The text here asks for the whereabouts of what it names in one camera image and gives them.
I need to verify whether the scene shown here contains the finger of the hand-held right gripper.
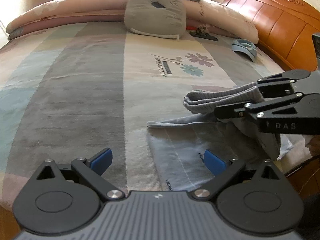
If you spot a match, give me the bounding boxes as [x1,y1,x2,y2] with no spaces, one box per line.
[256,70,312,99]
[214,93,320,123]

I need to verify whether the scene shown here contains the pink floral quilt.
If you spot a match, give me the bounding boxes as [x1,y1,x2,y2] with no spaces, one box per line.
[6,0,259,43]

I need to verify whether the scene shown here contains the grey printed pants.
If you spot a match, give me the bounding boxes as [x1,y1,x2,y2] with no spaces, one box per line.
[146,85,294,192]

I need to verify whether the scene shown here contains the wooden bed frame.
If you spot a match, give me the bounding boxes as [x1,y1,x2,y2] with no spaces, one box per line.
[285,160,320,205]

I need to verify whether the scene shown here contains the black phone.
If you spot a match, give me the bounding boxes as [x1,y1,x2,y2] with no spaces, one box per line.
[189,31,217,41]

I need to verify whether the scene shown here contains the person's right hand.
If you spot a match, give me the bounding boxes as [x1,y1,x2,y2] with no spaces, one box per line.
[304,134,320,155]

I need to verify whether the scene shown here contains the fabric flower hair tie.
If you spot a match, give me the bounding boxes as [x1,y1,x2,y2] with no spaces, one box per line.
[196,24,210,35]

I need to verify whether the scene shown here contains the wooden headboard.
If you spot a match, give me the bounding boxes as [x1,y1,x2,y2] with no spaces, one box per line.
[222,0,320,72]

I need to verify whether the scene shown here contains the blue cap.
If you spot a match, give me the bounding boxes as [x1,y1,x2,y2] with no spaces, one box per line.
[231,38,258,62]

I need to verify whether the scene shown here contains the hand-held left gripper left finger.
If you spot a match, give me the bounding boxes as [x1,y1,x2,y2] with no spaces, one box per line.
[36,147,125,201]

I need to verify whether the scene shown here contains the grey cat face cushion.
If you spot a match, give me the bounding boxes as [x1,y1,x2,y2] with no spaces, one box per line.
[124,0,187,40]

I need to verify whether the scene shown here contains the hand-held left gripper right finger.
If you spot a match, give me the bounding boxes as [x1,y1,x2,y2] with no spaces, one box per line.
[191,149,282,200]

